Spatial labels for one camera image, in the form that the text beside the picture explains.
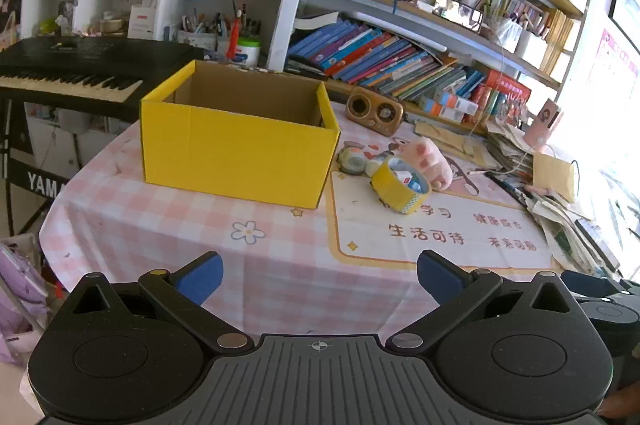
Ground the black electronic keyboard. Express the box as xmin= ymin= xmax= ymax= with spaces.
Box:
xmin=0 ymin=36 xmax=203 ymax=123

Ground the stack of papers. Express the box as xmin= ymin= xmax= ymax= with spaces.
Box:
xmin=415 ymin=118 xmax=531 ymax=186

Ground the yellow cardboard box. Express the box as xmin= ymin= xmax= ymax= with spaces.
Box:
xmin=140 ymin=59 xmax=342 ymax=210

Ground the white jar with green lid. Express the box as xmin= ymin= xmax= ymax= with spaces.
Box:
xmin=236 ymin=38 xmax=262 ymax=67

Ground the white box with red label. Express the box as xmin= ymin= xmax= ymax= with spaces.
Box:
xmin=127 ymin=4 xmax=158 ymax=40

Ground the red flat box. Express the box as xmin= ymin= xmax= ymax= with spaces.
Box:
xmin=485 ymin=70 xmax=533 ymax=106

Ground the black keyboard stand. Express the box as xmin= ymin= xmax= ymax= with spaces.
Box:
xmin=0 ymin=98 xmax=83 ymax=236

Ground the purple bag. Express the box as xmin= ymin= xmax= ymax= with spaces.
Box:
xmin=0 ymin=240 xmax=51 ymax=366

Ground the white pen holder with pens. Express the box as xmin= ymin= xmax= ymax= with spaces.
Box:
xmin=177 ymin=0 xmax=231 ymax=51

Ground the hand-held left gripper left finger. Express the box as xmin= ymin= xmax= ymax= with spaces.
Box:
xmin=64 ymin=251 xmax=256 ymax=352

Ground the row of blue and purple books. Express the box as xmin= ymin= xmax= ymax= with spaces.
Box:
xmin=285 ymin=19 xmax=488 ymax=103

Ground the pink checked cloth desktop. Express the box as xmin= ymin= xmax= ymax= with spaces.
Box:
xmin=39 ymin=95 xmax=621 ymax=341

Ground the orange and white medicine box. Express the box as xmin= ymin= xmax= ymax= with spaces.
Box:
xmin=445 ymin=94 xmax=481 ymax=122
xmin=419 ymin=95 xmax=453 ymax=116

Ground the pink card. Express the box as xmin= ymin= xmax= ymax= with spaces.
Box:
xmin=522 ymin=98 xmax=563 ymax=146

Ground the brown retro radio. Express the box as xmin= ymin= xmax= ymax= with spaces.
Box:
xmin=346 ymin=86 xmax=405 ymax=137

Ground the tan bowl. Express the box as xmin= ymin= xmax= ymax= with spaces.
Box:
xmin=100 ymin=11 xmax=126 ymax=37

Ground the yellow tape roll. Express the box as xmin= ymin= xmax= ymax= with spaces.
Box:
xmin=369 ymin=154 xmax=432 ymax=216

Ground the black framed mirror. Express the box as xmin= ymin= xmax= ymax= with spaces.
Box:
xmin=431 ymin=0 xmax=485 ymax=31

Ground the thick book lying flat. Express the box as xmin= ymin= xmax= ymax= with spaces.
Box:
xmin=295 ymin=12 xmax=351 ymax=31

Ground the printed cartoon desk mat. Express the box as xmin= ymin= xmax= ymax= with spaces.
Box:
xmin=325 ymin=125 xmax=566 ymax=273

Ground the brown kraft envelope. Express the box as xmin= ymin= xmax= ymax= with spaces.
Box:
xmin=532 ymin=152 xmax=578 ymax=203

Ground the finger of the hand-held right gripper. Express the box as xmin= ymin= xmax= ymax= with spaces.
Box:
xmin=561 ymin=270 xmax=640 ymax=298

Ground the person's right forearm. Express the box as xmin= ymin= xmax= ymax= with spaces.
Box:
xmin=597 ymin=382 xmax=640 ymax=421

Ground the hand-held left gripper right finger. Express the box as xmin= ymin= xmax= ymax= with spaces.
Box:
xmin=386 ymin=249 xmax=583 ymax=352

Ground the white storage bin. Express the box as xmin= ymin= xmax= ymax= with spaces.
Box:
xmin=517 ymin=30 xmax=548 ymax=68
xmin=495 ymin=18 xmax=523 ymax=51

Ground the pink wall poster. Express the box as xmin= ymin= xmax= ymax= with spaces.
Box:
xmin=585 ymin=28 xmax=640 ymax=116

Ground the pink plush paw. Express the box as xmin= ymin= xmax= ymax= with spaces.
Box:
xmin=397 ymin=138 xmax=455 ymax=192

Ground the pile of booklets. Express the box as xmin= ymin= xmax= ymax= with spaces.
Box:
xmin=520 ymin=190 xmax=626 ymax=276

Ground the grey fluffy plush toy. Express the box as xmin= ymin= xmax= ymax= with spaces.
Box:
xmin=337 ymin=146 xmax=385 ymax=178

